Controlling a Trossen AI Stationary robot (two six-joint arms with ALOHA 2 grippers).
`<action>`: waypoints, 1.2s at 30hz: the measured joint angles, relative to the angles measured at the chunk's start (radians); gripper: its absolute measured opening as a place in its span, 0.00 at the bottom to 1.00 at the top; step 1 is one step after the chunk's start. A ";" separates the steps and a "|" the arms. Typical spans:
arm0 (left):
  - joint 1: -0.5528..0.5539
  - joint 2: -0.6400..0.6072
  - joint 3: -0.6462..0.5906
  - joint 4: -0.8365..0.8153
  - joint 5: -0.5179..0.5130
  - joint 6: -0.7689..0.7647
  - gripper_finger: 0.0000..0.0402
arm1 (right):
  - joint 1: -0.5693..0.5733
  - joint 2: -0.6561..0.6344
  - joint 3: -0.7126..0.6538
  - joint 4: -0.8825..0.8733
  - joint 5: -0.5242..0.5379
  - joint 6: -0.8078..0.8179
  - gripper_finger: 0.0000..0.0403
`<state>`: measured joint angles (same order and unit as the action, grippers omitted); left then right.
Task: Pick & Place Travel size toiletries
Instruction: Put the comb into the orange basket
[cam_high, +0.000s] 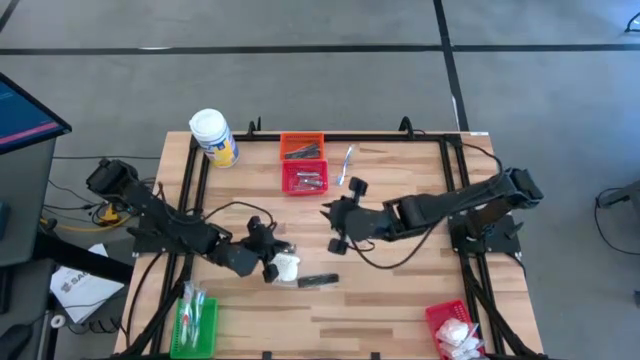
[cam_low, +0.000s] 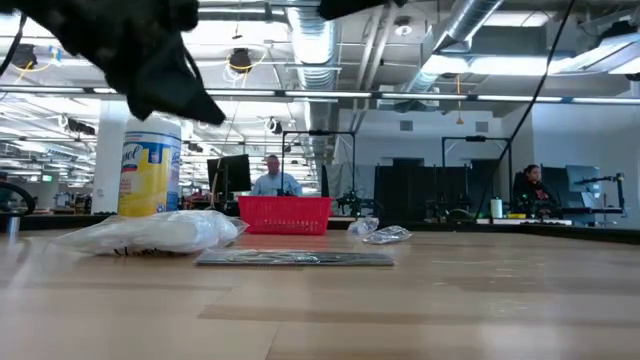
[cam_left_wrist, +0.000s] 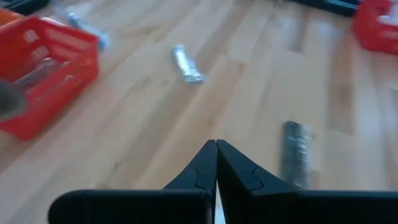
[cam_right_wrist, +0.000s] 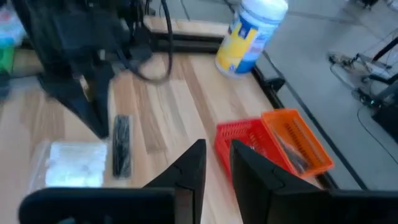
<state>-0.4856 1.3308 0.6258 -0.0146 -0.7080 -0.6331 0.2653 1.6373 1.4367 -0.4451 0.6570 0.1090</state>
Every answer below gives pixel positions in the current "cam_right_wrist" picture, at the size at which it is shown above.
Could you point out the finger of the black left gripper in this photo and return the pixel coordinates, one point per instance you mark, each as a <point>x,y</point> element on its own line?
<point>102,90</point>
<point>74,96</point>

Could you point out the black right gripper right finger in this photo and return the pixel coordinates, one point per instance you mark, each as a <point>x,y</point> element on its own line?
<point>255,183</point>

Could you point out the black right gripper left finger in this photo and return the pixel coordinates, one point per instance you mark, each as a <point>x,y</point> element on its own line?
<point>183,183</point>

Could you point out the cotton pads plastic bag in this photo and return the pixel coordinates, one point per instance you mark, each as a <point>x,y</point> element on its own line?
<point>74,165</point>

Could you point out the packaged red toothbrush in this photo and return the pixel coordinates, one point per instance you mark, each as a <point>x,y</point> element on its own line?
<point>4,17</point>

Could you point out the small red plastic basket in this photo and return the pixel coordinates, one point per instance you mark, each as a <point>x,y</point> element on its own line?
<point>242,137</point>

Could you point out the orange plastic basket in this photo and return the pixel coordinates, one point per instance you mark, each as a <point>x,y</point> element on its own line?
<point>311,140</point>

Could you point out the Lysol wipes canister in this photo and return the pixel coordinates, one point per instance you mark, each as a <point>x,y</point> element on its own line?
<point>245,40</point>

